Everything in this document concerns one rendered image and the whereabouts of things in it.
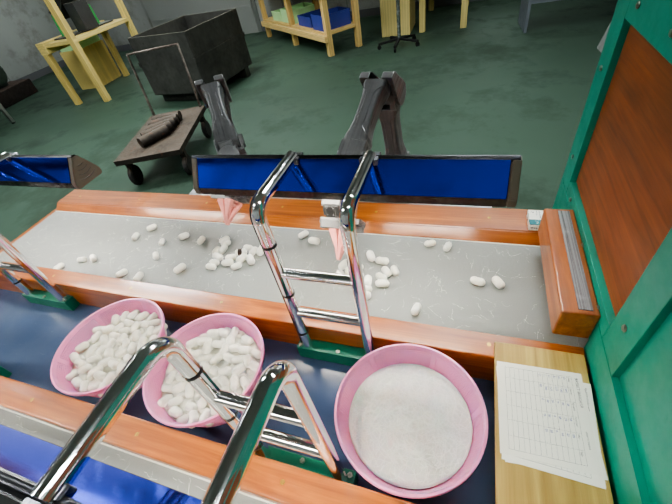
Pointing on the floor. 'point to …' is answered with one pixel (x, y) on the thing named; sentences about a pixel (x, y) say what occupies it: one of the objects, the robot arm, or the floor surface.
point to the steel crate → (192, 52)
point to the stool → (399, 33)
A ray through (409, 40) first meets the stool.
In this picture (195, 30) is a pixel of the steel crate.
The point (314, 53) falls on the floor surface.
